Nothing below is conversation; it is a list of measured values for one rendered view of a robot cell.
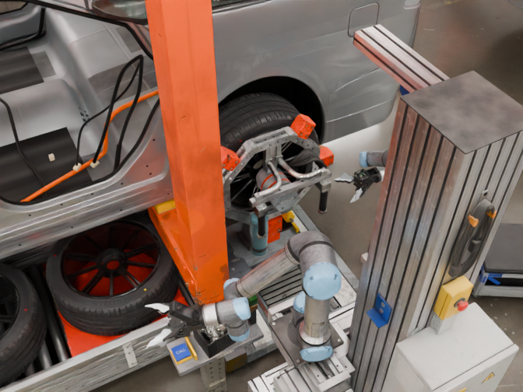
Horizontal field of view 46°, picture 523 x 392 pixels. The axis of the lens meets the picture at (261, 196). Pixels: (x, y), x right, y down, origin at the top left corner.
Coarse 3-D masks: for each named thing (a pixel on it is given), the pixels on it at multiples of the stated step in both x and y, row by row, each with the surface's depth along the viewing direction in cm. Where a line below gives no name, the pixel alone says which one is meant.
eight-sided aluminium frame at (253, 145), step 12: (276, 132) 286; (288, 132) 286; (252, 144) 280; (264, 144) 281; (276, 144) 285; (300, 144) 293; (312, 144) 297; (240, 156) 285; (240, 168) 284; (312, 168) 310; (228, 180) 285; (228, 192) 290; (300, 192) 318; (228, 204) 296; (228, 216) 302; (240, 216) 307; (276, 216) 322
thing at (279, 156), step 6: (276, 150) 287; (276, 156) 290; (282, 156) 290; (276, 162) 291; (282, 162) 288; (288, 168) 285; (324, 168) 286; (294, 174) 282; (300, 174) 282; (306, 174) 282; (312, 174) 282; (318, 174) 284; (324, 174) 286
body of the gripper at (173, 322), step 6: (198, 306) 205; (198, 312) 203; (174, 318) 203; (198, 318) 204; (168, 324) 202; (174, 324) 201; (180, 324) 201; (186, 324) 203; (192, 324) 206; (198, 324) 206; (204, 324) 203; (186, 330) 204; (192, 330) 208; (186, 336) 207
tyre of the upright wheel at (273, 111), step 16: (240, 96) 296; (256, 96) 297; (272, 96) 301; (224, 112) 291; (240, 112) 288; (256, 112) 287; (272, 112) 288; (288, 112) 293; (224, 128) 286; (240, 128) 282; (256, 128) 284; (272, 128) 289; (224, 144) 282; (240, 144) 285
